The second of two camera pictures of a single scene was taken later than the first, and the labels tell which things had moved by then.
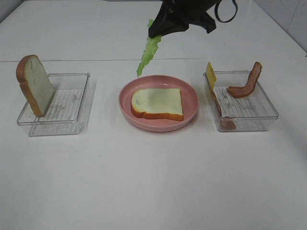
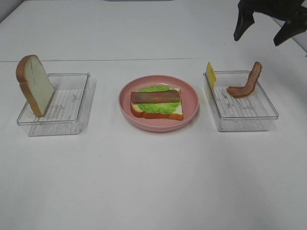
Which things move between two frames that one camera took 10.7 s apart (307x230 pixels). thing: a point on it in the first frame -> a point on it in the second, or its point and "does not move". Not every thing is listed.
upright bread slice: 35,83 does not move
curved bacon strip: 241,92 does not move
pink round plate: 190,100 does not move
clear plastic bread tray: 67,109 does not move
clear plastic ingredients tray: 253,112 does not move
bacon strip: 227,122 -> 163,96
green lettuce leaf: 151,47 -> 158,108
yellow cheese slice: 210,76 does not move
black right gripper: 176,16 -> 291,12
